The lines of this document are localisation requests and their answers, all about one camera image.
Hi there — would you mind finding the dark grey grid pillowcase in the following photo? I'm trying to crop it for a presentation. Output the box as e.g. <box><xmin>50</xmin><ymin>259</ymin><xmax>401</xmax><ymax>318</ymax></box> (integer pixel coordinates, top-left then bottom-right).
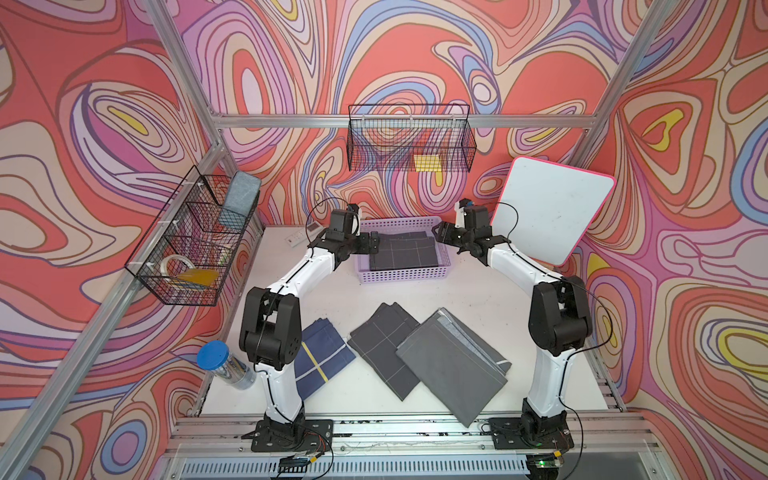
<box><xmin>369</xmin><ymin>231</ymin><xmax>439</xmax><ymax>271</ymax></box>

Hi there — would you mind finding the dark grey checked pillowcase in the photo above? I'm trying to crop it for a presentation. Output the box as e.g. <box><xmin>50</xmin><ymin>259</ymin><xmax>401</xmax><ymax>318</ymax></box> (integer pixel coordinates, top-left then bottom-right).
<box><xmin>348</xmin><ymin>303</ymin><xmax>420</xmax><ymax>401</ymax></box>

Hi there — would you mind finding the navy yellow-striped pillowcase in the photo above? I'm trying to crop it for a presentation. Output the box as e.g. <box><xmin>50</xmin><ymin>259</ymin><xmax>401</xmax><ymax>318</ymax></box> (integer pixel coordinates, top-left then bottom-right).
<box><xmin>293</xmin><ymin>318</ymin><xmax>356</xmax><ymax>400</ymax></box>

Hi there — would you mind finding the plain grey pillowcase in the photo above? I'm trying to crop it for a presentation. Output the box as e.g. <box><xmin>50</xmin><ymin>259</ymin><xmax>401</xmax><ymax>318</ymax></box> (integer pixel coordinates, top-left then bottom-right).
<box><xmin>396</xmin><ymin>308</ymin><xmax>511</xmax><ymax>427</ymax></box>

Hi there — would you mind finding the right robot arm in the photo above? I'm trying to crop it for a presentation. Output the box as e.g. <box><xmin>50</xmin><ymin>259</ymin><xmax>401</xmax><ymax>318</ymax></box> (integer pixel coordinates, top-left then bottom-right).
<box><xmin>432</xmin><ymin>199</ymin><xmax>593</xmax><ymax>443</ymax></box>

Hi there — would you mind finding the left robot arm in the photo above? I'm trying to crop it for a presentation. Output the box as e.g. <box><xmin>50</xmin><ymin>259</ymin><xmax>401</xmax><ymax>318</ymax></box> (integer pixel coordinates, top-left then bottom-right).
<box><xmin>238</xmin><ymin>204</ymin><xmax>380</xmax><ymax>431</ymax></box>

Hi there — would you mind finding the purple plastic basket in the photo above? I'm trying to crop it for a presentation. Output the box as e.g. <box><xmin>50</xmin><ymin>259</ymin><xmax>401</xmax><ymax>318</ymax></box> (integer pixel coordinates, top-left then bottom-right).
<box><xmin>355</xmin><ymin>216</ymin><xmax>451</xmax><ymax>284</ymax></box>

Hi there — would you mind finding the white remote control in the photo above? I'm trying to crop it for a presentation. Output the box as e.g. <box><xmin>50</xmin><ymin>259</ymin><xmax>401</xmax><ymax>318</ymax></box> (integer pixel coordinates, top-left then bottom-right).
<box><xmin>285</xmin><ymin>228</ymin><xmax>310</xmax><ymax>248</ymax></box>

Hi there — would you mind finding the grey blue sponge block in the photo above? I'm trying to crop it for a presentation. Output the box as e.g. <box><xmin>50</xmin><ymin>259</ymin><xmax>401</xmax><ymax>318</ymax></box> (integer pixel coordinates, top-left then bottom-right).
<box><xmin>223</xmin><ymin>171</ymin><xmax>262</xmax><ymax>216</ymax></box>

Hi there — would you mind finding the yellow card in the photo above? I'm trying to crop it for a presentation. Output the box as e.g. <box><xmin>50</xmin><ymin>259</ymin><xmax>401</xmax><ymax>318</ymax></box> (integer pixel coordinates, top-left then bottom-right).
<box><xmin>175</xmin><ymin>268</ymin><xmax>219</xmax><ymax>288</ymax></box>

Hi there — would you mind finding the blue-lid clear jar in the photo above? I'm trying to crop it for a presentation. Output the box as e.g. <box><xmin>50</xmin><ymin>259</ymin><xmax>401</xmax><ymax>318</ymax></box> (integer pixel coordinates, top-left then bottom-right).
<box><xmin>196</xmin><ymin>340</ymin><xmax>255</xmax><ymax>390</ymax></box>

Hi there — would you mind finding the clear tape roll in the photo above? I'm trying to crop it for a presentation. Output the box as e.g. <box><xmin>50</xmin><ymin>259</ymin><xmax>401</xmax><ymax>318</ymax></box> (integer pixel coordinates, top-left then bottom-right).
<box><xmin>160</xmin><ymin>254</ymin><xmax>195</xmax><ymax>277</ymax></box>

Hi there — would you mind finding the green circuit board left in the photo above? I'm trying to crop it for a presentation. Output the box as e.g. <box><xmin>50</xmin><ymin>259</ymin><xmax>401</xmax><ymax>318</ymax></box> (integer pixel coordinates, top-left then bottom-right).
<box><xmin>278</xmin><ymin>455</ymin><xmax>317</xmax><ymax>473</ymax></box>

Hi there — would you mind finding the green circuit board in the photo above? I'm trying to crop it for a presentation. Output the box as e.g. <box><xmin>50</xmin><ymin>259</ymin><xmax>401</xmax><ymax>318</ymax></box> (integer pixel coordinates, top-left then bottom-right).
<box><xmin>278</xmin><ymin>455</ymin><xmax>317</xmax><ymax>473</ymax></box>
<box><xmin>526</xmin><ymin>450</ymin><xmax>563</xmax><ymax>470</ymax></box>

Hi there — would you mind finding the green circuit board right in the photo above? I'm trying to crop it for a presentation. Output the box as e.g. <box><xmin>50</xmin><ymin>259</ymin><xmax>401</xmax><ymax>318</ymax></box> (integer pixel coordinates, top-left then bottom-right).
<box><xmin>526</xmin><ymin>450</ymin><xmax>563</xmax><ymax>470</ymax></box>

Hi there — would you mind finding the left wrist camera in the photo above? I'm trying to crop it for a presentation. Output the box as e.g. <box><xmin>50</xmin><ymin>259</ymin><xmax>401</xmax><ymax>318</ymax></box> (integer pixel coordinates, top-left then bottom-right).
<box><xmin>347</xmin><ymin>203</ymin><xmax>360</xmax><ymax>220</ymax></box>

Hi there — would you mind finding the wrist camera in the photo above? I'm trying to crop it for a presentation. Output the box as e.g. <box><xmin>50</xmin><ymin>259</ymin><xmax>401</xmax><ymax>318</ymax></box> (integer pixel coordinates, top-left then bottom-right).
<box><xmin>456</xmin><ymin>198</ymin><xmax>474</xmax><ymax>216</ymax></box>
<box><xmin>347</xmin><ymin>203</ymin><xmax>360</xmax><ymax>220</ymax></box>

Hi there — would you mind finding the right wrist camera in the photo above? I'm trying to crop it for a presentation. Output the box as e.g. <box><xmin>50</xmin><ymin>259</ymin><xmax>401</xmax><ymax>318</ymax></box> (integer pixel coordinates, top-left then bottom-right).
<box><xmin>456</xmin><ymin>198</ymin><xmax>474</xmax><ymax>216</ymax></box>

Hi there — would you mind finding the white board pink frame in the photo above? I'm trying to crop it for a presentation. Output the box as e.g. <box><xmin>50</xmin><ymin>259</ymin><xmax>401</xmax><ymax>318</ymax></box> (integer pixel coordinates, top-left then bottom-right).
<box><xmin>490</xmin><ymin>157</ymin><xmax>616</xmax><ymax>266</ymax></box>

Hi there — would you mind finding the black wire basket back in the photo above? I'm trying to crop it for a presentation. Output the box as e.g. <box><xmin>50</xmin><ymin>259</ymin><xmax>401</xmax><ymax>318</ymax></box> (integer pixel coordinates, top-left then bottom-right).
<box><xmin>347</xmin><ymin>102</ymin><xmax>477</xmax><ymax>173</ymax></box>

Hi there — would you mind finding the black wire basket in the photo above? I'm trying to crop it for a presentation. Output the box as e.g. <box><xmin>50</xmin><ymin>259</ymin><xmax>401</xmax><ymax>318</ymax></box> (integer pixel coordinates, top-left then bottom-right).
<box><xmin>347</xmin><ymin>102</ymin><xmax>477</xmax><ymax>173</ymax></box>
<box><xmin>124</xmin><ymin>167</ymin><xmax>260</xmax><ymax>306</ymax></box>

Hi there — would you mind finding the black wire basket left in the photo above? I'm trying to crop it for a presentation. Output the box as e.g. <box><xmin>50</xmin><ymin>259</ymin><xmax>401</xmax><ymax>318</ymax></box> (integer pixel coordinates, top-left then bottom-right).
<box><xmin>124</xmin><ymin>167</ymin><xmax>260</xmax><ymax>306</ymax></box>

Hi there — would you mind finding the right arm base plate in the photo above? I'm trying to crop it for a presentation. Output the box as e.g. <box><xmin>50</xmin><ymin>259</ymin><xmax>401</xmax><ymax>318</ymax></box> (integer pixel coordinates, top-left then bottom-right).
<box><xmin>488</xmin><ymin>414</ymin><xmax>574</xmax><ymax>451</ymax></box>

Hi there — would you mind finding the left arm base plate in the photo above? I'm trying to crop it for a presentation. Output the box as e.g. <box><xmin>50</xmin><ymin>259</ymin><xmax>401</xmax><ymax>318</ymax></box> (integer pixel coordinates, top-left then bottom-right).
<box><xmin>243</xmin><ymin>418</ymin><xmax>334</xmax><ymax>453</ymax></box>

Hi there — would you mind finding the aluminium rail frame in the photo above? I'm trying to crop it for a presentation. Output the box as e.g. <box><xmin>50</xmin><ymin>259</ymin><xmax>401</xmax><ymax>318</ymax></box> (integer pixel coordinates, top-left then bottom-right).
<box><xmin>150</xmin><ymin>411</ymin><xmax>678</xmax><ymax>479</ymax></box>

